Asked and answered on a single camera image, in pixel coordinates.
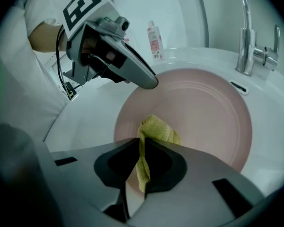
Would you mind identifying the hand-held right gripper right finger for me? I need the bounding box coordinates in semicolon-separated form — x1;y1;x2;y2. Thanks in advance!
130;137;266;227

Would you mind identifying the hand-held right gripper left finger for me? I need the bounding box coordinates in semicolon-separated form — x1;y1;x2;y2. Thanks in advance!
51;137;141;223

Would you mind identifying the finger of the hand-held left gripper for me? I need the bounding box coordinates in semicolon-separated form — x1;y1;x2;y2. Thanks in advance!
100;35;159;90

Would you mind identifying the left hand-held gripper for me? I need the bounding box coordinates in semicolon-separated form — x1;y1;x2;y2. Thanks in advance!
62;0;131;84

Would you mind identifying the big pink plate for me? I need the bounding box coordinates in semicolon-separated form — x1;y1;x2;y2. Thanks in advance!
114;68;253;198

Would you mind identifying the yellow cloth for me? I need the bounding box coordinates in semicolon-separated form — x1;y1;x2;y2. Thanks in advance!
136;114;182;193

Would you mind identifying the person's left forearm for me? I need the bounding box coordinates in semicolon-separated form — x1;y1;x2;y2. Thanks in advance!
28;20;63;53

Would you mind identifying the person's left hand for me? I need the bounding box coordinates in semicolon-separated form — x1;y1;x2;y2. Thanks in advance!
81;36;118;61

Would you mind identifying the pink label bottle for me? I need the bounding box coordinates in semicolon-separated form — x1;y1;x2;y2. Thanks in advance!
147;20;165;61

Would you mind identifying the white vanity cabinet with sink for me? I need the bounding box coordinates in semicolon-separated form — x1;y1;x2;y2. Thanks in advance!
44;46;284;222

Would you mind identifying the person's white shirt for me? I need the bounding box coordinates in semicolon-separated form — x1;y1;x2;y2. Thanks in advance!
0;0;114;141

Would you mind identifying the chrome faucet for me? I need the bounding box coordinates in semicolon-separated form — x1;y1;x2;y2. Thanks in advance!
235;0;281;77

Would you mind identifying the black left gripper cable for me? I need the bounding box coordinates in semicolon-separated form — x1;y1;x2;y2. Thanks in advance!
55;25;83;101

